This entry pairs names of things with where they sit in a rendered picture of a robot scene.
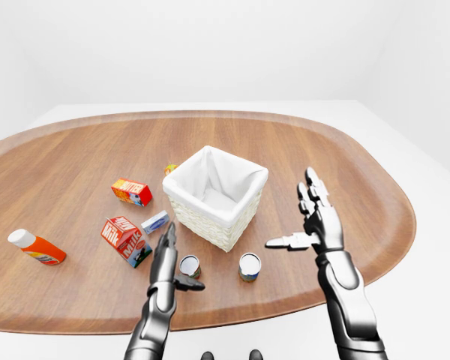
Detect white woven basket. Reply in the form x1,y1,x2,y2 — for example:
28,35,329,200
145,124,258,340
161,145,270,254

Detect red green labelled tin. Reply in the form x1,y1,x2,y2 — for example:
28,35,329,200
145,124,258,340
178,254,202,280

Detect red milk carton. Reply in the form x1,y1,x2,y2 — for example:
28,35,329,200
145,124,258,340
100,216,154,269

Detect blue yellow labelled tin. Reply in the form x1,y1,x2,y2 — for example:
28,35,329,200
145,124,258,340
238,252,263,284

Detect orange bottle with white cap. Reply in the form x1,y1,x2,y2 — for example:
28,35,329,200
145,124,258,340
7,228,68,266

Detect red butter box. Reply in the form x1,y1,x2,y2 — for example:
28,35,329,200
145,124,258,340
110,178,154,208

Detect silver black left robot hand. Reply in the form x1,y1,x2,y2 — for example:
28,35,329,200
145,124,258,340
146,221,206,296

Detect small blue white box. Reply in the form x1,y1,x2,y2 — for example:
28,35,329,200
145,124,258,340
140,210,170,236

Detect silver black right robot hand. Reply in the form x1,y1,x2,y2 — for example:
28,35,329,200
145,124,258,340
265,166,345,255

